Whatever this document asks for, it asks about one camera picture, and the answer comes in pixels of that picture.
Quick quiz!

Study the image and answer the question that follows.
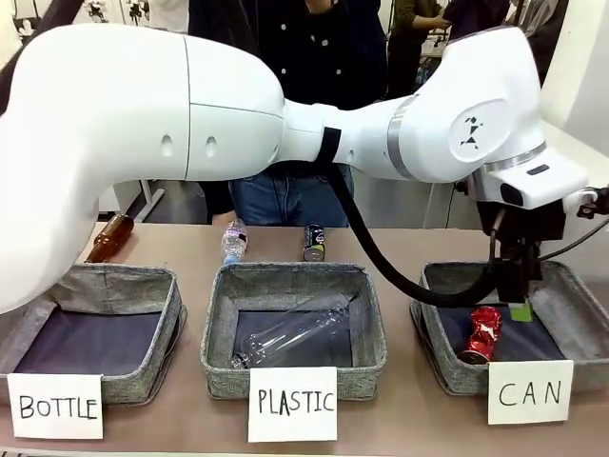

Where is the black velcro strap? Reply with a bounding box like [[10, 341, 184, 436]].
[[317, 126, 344, 168]]

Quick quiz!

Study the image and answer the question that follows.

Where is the crushed red can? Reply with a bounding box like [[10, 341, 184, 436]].
[[458, 306, 505, 367]]

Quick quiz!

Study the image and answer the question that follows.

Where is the thin black cable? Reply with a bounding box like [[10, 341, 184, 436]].
[[540, 227, 609, 263]]

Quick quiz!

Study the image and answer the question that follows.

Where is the brown glass bottle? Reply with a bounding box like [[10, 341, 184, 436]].
[[84, 213, 137, 265]]

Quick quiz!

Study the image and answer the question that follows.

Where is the white paper label BOTTLE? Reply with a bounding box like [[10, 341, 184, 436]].
[[7, 372, 105, 440]]

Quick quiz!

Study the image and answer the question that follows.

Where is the white metal table leg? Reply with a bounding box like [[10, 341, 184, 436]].
[[140, 178, 166, 224]]

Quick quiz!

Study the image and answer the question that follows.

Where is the small labelled plastic water bottle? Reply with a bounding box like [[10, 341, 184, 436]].
[[221, 219, 249, 267]]

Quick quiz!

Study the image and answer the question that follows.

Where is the clear empty plastic bottle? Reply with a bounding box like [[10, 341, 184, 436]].
[[230, 308, 352, 370]]

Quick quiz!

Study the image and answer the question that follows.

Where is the white poster with black figures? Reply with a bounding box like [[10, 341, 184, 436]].
[[107, 0, 191, 24]]

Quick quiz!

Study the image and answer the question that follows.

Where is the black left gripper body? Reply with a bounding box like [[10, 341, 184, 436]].
[[478, 199, 567, 264]]

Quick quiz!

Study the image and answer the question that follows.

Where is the background person in dark clothes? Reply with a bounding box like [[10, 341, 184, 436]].
[[449, 0, 570, 44]]

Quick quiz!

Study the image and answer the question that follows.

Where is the person in black dotted shirt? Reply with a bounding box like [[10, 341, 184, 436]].
[[187, 0, 389, 228]]

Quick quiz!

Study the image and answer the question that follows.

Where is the grey fabric basket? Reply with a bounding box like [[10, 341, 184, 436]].
[[199, 263, 390, 400], [409, 259, 609, 396], [0, 262, 187, 407]]

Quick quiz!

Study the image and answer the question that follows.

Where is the black cable connector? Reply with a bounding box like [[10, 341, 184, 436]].
[[577, 187, 601, 216]]

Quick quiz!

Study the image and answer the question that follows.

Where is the dark drink can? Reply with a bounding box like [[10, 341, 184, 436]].
[[303, 224, 327, 262]]

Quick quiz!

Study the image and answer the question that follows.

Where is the thick black cable hose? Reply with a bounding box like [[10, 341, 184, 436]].
[[326, 161, 503, 307]]

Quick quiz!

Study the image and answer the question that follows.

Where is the background person in olive top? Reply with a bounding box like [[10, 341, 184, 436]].
[[387, 0, 459, 96]]

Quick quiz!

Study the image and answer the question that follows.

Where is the white paper label PLASTIC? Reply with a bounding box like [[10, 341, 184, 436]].
[[246, 366, 339, 444]]

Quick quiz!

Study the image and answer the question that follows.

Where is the white paper label CAN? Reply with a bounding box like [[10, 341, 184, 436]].
[[486, 360, 575, 426]]

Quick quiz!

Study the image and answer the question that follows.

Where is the black cable bundle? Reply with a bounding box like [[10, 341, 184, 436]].
[[0, 0, 87, 85]]

